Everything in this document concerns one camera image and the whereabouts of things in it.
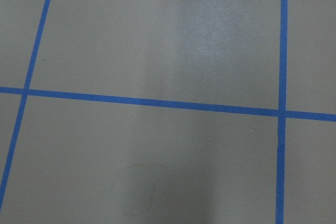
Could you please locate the brown paper table cover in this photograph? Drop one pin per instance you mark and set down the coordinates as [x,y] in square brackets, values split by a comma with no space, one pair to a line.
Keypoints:
[167,111]

